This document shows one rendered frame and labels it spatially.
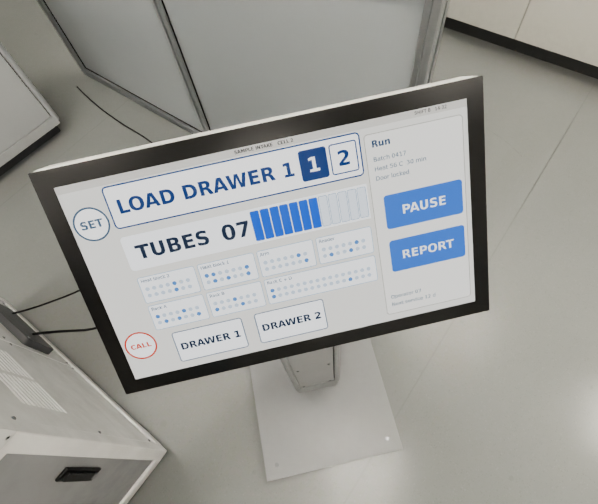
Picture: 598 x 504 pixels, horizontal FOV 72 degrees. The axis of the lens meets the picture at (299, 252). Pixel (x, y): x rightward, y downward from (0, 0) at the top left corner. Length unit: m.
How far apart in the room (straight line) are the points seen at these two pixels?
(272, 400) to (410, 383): 0.49
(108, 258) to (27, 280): 1.60
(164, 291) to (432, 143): 0.37
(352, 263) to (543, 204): 1.57
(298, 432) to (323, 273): 1.03
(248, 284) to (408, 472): 1.13
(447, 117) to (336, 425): 1.17
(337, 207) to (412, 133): 0.12
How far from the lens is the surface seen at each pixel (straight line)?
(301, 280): 0.53
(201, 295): 0.54
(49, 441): 1.02
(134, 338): 0.59
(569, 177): 2.18
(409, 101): 0.51
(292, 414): 1.51
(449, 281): 0.59
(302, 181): 0.49
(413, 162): 0.52
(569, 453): 1.70
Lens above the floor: 1.53
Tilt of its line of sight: 62 degrees down
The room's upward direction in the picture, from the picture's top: 10 degrees counter-clockwise
